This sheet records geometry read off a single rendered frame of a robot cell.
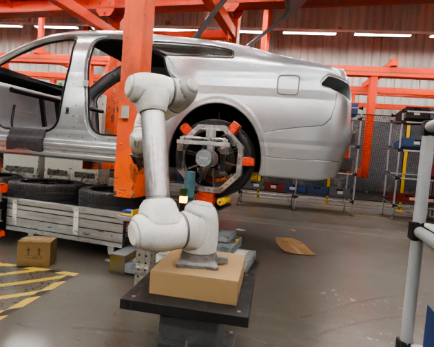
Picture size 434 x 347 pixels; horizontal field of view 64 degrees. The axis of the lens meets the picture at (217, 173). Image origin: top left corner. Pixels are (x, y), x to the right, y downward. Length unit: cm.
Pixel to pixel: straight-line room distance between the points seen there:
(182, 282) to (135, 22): 191
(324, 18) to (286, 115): 1018
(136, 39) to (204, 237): 167
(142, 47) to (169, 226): 159
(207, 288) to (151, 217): 36
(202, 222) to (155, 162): 31
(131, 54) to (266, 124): 113
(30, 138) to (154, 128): 248
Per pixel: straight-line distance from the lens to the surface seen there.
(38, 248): 280
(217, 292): 145
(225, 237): 287
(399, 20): 1332
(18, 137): 395
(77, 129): 354
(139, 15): 276
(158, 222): 138
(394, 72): 926
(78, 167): 757
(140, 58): 265
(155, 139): 146
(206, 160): 265
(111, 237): 283
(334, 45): 1263
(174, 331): 160
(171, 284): 148
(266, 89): 286
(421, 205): 94
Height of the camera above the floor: 88
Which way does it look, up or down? 3 degrees down
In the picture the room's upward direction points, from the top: 5 degrees clockwise
